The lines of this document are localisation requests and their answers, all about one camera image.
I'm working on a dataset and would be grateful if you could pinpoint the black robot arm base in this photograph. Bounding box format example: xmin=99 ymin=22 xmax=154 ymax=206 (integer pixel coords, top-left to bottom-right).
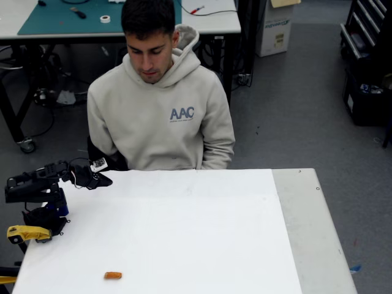
xmin=21 ymin=206 xmax=70 ymax=238

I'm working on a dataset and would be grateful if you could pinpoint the black chair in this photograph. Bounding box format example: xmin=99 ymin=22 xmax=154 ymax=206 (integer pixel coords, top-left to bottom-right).
xmin=87 ymin=134 xmax=129 ymax=172

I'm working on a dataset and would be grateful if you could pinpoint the grey caster wheel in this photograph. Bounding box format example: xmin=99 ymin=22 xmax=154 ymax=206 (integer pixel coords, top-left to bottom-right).
xmin=17 ymin=137 xmax=37 ymax=154

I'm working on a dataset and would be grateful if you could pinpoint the man in beige hoodie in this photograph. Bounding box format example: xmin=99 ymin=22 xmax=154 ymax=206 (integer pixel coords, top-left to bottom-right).
xmin=87 ymin=0 xmax=236 ymax=171

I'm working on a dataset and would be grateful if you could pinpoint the yellow clamp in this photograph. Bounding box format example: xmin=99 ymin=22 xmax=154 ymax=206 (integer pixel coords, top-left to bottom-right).
xmin=6 ymin=225 xmax=53 ymax=245

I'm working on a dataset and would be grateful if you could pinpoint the white crumpled rag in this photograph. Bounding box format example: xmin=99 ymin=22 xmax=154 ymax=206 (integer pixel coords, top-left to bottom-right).
xmin=56 ymin=89 xmax=76 ymax=105

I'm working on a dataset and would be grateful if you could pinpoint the white paper sheet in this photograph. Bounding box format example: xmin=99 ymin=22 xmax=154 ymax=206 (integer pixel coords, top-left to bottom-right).
xmin=12 ymin=168 xmax=304 ymax=294

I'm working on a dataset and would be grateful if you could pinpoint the green cutting mat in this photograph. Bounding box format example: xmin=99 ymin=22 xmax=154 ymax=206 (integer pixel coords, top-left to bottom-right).
xmin=17 ymin=0 xmax=183 ymax=36

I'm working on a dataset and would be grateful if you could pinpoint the black utility knife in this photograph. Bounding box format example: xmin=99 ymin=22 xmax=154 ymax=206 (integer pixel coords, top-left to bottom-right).
xmin=69 ymin=7 xmax=88 ymax=20

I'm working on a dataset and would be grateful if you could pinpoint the white workbench table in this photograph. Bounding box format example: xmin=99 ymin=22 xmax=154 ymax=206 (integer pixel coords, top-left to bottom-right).
xmin=0 ymin=0 xmax=243 ymax=154

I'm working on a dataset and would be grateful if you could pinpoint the white cardboard box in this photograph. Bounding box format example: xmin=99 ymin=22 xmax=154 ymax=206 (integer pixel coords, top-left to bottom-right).
xmin=255 ymin=0 xmax=295 ymax=58

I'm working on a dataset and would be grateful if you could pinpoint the beige paper folder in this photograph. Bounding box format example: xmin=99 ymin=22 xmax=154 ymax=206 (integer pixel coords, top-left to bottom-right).
xmin=271 ymin=0 xmax=303 ymax=9

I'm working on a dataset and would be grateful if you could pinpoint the black storage bin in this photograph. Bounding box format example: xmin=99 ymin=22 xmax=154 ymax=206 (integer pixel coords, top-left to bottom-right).
xmin=342 ymin=66 xmax=392 ymax=127

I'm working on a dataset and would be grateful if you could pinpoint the black tool drawer cabinet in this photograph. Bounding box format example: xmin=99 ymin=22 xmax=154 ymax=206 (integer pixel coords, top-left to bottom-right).
xmin=339 ymin=0 xmax=392 ymax=64

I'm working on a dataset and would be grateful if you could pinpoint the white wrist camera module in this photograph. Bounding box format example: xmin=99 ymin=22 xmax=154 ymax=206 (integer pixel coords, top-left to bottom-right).
xmin=90 ymin=157 xmax=109 ymax=172

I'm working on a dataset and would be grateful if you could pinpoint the black camera cable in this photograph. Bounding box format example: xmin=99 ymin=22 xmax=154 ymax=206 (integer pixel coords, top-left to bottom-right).
xmin=67 ymin=157 xmax=93 ymax=168

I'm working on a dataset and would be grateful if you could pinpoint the black floor cable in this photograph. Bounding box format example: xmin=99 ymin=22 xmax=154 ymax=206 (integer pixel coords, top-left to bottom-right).
xmin=29 ymin=102 xmax=56 ymax=139

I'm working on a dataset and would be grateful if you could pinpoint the yellow black clamp handle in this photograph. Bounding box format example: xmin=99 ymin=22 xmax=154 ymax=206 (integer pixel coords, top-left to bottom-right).
xmin=0 ymin=266 xmax=21 ymax=285

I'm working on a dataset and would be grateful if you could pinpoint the black cable with red clip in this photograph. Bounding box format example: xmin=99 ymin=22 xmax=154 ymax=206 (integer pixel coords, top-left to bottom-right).
xmin=179 ymin=0 xmax=238 ymax=17

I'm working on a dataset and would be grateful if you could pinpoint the black metal post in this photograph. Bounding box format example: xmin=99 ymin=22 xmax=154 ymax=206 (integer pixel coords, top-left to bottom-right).
xmin=237 ymin=0 xmax=261 ymax=88

